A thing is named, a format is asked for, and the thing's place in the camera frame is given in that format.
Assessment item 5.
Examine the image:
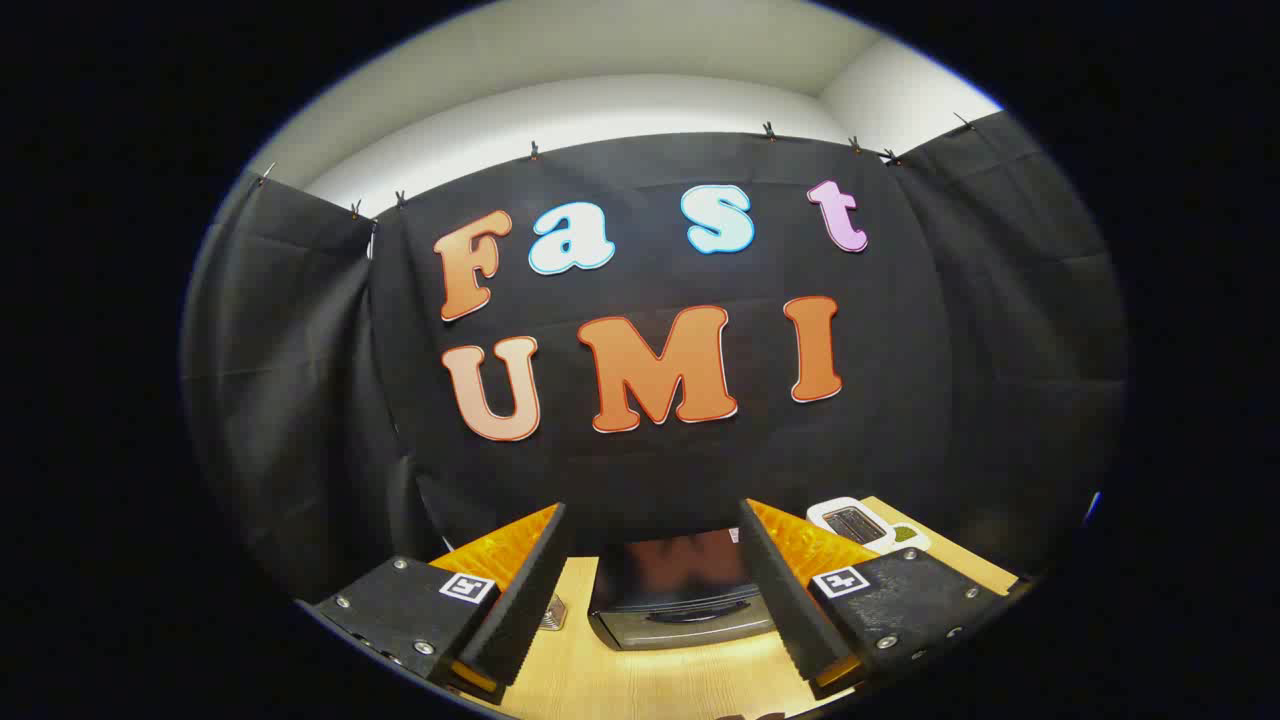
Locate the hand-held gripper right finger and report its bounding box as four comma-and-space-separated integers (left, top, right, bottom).
738, 497, 1023, 701

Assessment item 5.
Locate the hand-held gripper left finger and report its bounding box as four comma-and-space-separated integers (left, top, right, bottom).
308, 502, 574, 703

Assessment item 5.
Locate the black toaster oven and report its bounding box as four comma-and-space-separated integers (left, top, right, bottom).
588, 528, 777, 652

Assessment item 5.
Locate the white bread toaster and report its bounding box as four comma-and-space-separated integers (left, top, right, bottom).
806, 496, 931, 557

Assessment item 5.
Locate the row of small cloth clips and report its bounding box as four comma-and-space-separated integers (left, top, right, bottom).
255, 112, 978, 223

